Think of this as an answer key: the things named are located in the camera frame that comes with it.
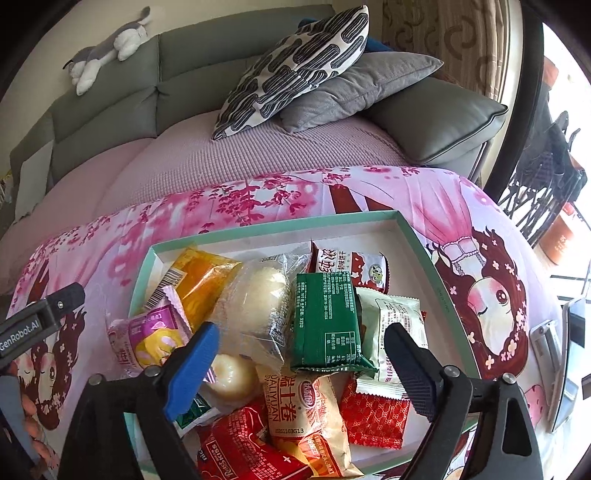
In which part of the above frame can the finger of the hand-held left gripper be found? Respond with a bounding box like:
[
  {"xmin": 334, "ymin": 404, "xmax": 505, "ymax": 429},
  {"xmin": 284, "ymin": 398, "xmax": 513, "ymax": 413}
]
[{"xmin": 28, "ymin": 282, "xmax": 87, "ymax": 325}]

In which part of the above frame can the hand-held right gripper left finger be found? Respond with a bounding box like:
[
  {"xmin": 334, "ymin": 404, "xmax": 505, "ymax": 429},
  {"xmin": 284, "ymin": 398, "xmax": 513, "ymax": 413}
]
[{"xmin": 58, "ymin": 322, "xmax": 220, "ymax": 480}]

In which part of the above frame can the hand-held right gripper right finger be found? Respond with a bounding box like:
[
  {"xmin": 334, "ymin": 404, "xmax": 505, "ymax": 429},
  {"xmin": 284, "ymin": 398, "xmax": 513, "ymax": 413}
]
[{"xmin": 384, "ymin": 322, "xmax": 546, "ymax": 480}]

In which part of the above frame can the small clear-wrapped white bun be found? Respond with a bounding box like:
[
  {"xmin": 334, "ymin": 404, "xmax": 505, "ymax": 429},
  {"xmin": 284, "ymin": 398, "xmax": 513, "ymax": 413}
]
[{"xmin": 207, "ymin": 353, "xmax": 262, "ymax": 408}]

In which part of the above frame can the small green and white packet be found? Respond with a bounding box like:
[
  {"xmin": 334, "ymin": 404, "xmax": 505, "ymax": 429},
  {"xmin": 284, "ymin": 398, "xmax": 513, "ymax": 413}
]
[{"xmin": 174, "ymin": 391, "xmax": 219, "ymax": 435}]

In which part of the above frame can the pale green snack packet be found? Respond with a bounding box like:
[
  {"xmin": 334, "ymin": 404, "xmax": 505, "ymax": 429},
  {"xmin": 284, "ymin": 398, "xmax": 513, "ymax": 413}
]
[{"xmin": 355, "ymin": 287, "xmax": 422, "ymax": 398}]

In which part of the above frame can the pink snack packet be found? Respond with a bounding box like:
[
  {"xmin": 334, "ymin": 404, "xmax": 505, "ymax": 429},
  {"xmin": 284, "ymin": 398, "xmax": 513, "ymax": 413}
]
[{"xmin": 106, "ymin": 285, "xmax": 193, "ymax": 380}]

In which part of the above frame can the red patterned wafer packet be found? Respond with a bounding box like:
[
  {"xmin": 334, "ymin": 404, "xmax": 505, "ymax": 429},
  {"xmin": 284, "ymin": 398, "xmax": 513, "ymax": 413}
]
[{"xmin": 339, "ymin": 371, "xmax": 413, "ymax": 452}]

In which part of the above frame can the yellow snack packet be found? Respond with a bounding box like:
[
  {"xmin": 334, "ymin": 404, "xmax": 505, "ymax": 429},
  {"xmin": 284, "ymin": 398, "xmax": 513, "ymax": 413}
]
[{"xmin": 142, "ymin": 247, "xmax": 243, "ymax": 320}]

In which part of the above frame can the red flower-print snack packet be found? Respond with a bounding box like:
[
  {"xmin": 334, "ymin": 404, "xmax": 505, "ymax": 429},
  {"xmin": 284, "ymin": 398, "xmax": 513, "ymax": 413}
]
[{"xmin": 196, "ymin": 401, "xmax": 315, "ymax": 480}]

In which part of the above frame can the large clear-wrapped white bun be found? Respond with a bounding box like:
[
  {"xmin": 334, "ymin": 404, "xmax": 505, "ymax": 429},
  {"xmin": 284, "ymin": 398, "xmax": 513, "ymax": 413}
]
[{"xmin": 216, "ymin": 251, "xmax": 315, "ymax": 366}]

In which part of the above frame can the green and white cracker packet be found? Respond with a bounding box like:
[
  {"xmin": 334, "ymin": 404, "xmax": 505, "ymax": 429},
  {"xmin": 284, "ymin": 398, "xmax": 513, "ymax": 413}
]
[{"xmin": 290, "ymin": 272, "xmax": 380, "ymax": 374}]

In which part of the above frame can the orange biscuit packet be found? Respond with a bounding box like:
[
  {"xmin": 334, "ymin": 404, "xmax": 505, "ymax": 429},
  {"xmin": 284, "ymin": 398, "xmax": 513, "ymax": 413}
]
[{"xmin": 257, "ymin": 364, "xmax": 366, "ymax": 479}]

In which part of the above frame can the red and white biscuit packet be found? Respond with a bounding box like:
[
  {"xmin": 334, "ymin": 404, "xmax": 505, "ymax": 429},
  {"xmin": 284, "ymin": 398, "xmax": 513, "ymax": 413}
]
[{"xmin": 310, "ymin": 241, "xmax": 389, "ymax": 295}]

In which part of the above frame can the teal-rimmed white box tray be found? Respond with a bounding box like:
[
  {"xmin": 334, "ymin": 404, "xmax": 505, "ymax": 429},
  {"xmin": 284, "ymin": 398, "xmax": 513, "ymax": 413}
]
[{"xmin": 124, "ymin": 210, "xmax": 481, "ymax": 480}]

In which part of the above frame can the person's left hand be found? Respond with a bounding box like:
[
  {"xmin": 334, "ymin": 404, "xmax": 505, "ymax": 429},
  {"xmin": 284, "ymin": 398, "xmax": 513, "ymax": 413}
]
[{"xmin": 21, "ymin": 396, "xmax": 52, "ymax": 470}]

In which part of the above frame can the light grey cushion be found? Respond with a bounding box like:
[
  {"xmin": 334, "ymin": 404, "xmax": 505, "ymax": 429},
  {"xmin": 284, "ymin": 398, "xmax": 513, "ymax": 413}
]
[{"xmin": 13, "ymin": 137, "xmax": 55, "ymax": 223}]

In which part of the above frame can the silver metal stand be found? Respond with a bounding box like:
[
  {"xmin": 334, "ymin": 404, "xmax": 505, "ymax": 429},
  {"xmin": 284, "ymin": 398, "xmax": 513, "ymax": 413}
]
[{"xmin": 530, "ymin": 295, "xmax": 591, "ymax": 433}]

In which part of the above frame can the printed cartoon blanket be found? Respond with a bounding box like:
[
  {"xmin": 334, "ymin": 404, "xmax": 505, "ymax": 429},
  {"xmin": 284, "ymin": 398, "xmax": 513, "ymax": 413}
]
[{"xmin": 0, "ymin": 165, "xmax": 561, "ymax": 480}]

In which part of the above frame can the orange pot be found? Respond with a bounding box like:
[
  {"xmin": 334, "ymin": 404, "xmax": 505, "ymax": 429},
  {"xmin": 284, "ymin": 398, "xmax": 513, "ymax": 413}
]
[{"xmin": 544, "ymin": 216, "xmax": 579, "ymax": 265}]

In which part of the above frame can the pink sofa cover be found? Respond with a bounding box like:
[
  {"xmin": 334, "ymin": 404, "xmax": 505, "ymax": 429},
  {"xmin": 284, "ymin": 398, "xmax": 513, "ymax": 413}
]
[{"xmin": 0, "ymin": 108, "xmax": 413, "ymax": 260}]

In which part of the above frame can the black metal rack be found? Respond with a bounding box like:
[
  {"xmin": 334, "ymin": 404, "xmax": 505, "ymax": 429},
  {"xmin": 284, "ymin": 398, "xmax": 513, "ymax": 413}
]
[{"xmin": 498, "ymin": 110, "xmax": 588, "ymax": 246}]

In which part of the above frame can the grey and white plush toy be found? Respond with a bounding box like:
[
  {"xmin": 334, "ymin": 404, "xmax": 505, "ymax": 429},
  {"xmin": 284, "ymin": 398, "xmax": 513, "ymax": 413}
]
[{"xmin": 62, "ymin": 6, "xmax": 153, "ymax": 96}]

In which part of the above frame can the grey sofa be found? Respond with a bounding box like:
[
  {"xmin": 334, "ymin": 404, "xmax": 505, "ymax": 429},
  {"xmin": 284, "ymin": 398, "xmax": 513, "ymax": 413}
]
[{"xmin": 9, "ymin": 4, "xmax": 509, "ymax": 223}]

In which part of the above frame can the grey pillow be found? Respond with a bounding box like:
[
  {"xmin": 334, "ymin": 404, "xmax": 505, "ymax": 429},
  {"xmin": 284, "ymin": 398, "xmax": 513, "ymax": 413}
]
[{"xmin": 278, "ymin": 52, "xmax": 445, "ymax": 136}]

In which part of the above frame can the black and white patterned pillow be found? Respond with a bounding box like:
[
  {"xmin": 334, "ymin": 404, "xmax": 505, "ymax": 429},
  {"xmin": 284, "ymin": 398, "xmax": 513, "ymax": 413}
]
[{"xmin": 211, "ymin": 6, "xmax": 371, "ymax": 141}]

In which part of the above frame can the beige patterned curtain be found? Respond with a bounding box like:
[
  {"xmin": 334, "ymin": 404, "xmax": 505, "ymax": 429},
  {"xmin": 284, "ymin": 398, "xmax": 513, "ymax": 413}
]
[{"xmin": 382, "ymin": 0, "xmax": 514, "ymax": 101}]

